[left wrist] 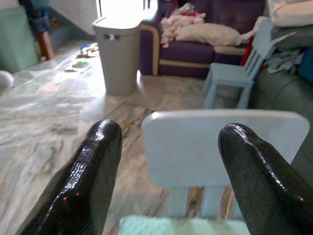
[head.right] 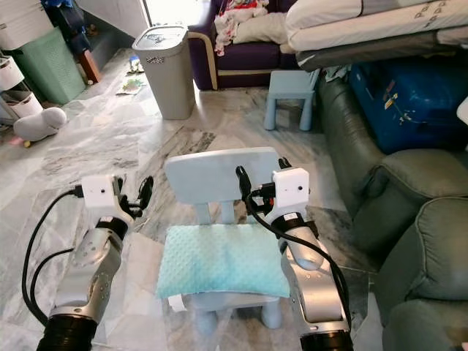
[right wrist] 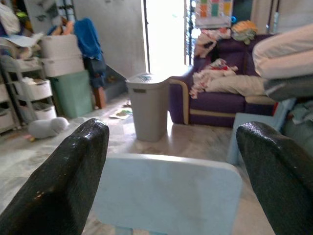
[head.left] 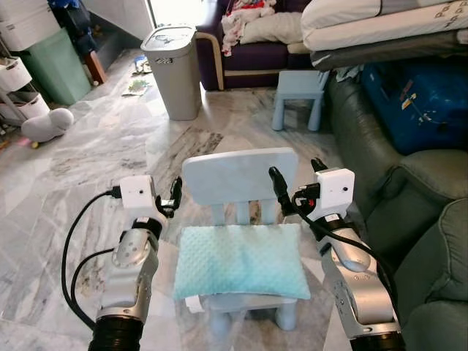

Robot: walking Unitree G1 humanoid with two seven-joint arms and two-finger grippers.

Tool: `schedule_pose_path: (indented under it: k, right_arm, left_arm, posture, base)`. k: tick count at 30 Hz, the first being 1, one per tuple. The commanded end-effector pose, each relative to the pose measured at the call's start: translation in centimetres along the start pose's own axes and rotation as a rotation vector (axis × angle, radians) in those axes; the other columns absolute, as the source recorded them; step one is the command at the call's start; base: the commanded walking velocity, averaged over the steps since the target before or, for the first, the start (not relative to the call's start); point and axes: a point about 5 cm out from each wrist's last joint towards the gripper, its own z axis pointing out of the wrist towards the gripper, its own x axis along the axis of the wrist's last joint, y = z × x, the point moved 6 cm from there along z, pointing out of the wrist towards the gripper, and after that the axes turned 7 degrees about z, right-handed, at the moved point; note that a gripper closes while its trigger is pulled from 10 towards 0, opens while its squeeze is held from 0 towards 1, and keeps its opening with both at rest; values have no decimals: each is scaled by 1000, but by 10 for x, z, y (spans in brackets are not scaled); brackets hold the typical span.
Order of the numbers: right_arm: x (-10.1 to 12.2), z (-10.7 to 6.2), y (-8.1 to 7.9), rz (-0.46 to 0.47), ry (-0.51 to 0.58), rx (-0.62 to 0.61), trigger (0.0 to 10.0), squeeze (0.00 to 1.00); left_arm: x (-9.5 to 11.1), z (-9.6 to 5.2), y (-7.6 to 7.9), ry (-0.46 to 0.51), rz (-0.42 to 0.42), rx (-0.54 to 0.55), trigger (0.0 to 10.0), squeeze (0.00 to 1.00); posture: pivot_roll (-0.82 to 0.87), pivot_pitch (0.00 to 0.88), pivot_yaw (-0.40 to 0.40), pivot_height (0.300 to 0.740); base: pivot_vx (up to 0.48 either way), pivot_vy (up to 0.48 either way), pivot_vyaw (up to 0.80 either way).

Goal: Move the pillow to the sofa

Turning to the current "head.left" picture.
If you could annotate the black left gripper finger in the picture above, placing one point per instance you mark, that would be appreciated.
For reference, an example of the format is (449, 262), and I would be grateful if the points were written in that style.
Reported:
(176, 191)

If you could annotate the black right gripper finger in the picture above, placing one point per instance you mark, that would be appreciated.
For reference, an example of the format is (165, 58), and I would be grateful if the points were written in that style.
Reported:
(281, 186)
(319, 166)

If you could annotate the teal dotted pillow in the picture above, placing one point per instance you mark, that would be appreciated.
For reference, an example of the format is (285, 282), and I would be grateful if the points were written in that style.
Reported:
(241, 259)

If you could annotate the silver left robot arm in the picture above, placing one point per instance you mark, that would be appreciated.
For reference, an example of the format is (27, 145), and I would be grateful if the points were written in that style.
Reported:
(131, 270)

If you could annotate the green leather sofa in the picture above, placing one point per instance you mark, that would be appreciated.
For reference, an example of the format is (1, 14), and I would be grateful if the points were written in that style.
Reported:
(431, 183)

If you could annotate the purple sofa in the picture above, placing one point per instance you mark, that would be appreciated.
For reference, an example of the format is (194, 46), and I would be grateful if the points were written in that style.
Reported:
(256, 57)

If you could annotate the white bed pillow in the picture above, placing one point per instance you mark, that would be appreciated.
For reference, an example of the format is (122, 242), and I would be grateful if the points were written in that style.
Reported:
(336, 13)

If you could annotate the light blue child chair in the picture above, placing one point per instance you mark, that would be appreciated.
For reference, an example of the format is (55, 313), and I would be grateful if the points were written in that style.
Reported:
(238, 175)

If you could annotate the light blue plastic stool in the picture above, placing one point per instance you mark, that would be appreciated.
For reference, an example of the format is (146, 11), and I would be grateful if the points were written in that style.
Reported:
(300, 82)

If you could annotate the grey lidded laundry bin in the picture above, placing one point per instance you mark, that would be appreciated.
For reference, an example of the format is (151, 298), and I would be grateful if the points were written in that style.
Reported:
(175, 80)

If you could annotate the green printed paper sheet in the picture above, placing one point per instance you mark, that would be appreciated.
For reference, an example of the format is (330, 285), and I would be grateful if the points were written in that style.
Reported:
(137, 86)

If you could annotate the blue suitcase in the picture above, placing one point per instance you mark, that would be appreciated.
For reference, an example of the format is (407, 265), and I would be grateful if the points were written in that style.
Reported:
(424, 102)

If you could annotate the small colourful booklet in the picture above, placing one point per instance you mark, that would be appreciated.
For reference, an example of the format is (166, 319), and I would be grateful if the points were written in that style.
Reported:
(142, 66)

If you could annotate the grey plush toy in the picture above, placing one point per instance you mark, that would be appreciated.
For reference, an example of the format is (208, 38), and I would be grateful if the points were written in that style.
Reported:
(47, 124)

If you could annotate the beige cushion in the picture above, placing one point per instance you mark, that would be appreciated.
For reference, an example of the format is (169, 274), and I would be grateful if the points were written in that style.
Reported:
(274, 29)

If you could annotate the brown wooden board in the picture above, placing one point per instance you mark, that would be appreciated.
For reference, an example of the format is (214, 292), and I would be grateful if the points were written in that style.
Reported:
(95, 69)

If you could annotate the white folded mattress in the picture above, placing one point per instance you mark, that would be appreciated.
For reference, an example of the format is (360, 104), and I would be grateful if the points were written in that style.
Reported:
(409, 28)

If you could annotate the pink white clothes pile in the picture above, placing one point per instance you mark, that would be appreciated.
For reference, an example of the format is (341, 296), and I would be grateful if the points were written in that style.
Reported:
(245, 14)

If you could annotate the green laundry basket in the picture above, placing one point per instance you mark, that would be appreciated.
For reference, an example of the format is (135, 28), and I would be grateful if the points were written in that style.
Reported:
(58, 69)

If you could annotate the blue black bag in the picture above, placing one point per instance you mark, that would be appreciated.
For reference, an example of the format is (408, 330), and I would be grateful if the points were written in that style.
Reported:
(73, 22)

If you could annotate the white storage cart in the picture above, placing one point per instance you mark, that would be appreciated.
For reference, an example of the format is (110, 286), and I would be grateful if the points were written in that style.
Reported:
(14, 73)

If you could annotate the white storage box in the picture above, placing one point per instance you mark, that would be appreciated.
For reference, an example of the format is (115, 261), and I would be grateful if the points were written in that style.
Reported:
(25, 25)

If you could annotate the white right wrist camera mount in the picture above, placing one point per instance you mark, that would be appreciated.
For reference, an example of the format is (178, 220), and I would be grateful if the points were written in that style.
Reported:
(336, 191)

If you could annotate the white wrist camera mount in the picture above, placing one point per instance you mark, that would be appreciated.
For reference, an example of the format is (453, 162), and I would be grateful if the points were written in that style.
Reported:
(135, 194)
(336, 191)

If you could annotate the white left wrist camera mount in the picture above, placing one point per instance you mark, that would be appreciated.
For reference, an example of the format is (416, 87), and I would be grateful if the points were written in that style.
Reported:
(135, 194)

